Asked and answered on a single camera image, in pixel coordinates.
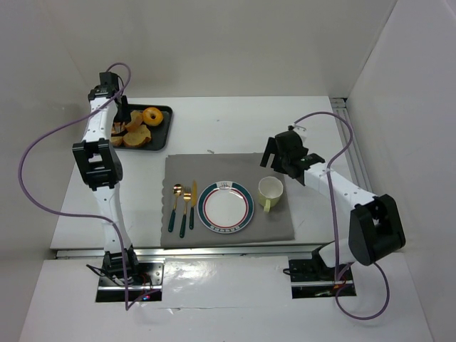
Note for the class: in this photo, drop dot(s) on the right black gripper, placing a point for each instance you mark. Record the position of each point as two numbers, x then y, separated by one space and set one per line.
272 153

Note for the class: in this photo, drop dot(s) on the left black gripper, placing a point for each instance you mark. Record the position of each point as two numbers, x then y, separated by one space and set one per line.
122 111

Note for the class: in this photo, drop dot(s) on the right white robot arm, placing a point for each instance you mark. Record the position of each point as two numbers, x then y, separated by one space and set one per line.
374 226

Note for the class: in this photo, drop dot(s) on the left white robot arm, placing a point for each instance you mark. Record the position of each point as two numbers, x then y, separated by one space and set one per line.
101 171

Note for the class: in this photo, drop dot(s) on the round sliced bun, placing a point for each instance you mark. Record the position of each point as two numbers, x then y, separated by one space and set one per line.
136 120

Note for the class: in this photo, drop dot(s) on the long baguette slice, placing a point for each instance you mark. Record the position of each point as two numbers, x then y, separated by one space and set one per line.
116 140

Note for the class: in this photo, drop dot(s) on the glazed orange donut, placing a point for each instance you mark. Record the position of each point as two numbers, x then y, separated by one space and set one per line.
152 116

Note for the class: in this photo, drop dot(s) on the pale yellow mug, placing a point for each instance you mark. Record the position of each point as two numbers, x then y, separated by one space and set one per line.
270 190

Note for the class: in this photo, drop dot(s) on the black baking tray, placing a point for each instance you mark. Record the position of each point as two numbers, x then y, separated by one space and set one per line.
159 134

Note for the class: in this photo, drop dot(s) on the grey cloth placemat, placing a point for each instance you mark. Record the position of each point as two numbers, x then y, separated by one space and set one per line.
205 169

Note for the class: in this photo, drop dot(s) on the white plate teal red rim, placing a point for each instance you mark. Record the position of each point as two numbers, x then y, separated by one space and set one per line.
225 207

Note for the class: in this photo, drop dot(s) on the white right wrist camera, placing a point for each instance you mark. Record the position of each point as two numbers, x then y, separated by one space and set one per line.
299 130

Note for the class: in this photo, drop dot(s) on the gold knife green handle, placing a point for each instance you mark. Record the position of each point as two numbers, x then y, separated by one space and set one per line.
193 203

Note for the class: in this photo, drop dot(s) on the gold spoon green handle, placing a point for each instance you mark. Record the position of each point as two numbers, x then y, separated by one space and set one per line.
177 191

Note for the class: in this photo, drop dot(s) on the gold fork green handle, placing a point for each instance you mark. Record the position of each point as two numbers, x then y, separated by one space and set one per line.
187 196

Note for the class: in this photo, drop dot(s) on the aluminium rail front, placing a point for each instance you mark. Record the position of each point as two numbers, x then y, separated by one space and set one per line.
277 249

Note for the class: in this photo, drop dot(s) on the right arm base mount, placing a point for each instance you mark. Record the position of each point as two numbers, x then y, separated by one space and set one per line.
312 279

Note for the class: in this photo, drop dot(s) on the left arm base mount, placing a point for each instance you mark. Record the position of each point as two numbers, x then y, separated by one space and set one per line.
146 286

